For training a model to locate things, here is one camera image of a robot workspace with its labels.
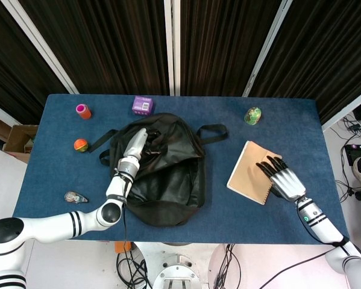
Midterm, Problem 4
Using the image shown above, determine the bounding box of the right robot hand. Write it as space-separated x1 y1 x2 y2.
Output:
256 155 307 202

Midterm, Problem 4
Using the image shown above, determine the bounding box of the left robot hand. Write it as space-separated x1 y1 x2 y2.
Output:
122 127 163 160

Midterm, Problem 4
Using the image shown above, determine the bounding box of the beige spiral notebook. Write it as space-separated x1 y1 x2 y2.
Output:
227 140 283 206

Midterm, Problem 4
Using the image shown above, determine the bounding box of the black backpack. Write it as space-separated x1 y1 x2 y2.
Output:
89 113 229 227

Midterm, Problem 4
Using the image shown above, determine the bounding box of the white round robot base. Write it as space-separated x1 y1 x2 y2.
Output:
151 252 206 289

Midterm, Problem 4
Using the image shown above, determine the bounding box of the purple box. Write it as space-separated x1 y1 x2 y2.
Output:
131 96 155 116

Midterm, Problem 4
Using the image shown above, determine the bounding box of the orange green ball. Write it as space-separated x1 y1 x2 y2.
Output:
74 138 89 154

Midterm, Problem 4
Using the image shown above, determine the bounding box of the pink orange cylinder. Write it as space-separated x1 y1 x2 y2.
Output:
75 104 92 120

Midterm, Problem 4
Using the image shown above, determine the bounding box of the blue felt table mat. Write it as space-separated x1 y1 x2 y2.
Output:
7 93 351 245

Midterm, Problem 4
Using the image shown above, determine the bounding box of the green camouflage egg toy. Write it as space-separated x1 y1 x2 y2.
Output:
243 107 263 125

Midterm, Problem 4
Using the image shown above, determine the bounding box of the black floor device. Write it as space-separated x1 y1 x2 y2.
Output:
344 143 361 165

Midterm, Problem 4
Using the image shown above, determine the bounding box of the orange block under table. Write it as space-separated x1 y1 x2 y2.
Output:
114 241 133 253

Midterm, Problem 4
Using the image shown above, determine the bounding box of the black pleated curtain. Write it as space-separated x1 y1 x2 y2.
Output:
18 0 170 96
248 0 361 125
179 0 285 98
0 0 70 125

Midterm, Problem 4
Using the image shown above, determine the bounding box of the cardboard box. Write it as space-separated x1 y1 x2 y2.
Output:
2 124 39 164

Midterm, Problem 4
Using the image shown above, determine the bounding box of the black hanging cable bundle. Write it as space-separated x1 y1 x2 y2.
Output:
215 243 243 289

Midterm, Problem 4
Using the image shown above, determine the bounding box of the white metal frame post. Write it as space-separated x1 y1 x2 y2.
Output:
242 0 295 98
163 0 181 97
1 0 80 95

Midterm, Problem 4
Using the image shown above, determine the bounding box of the black floor cable tangle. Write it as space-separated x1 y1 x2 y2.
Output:
116 250 153 289

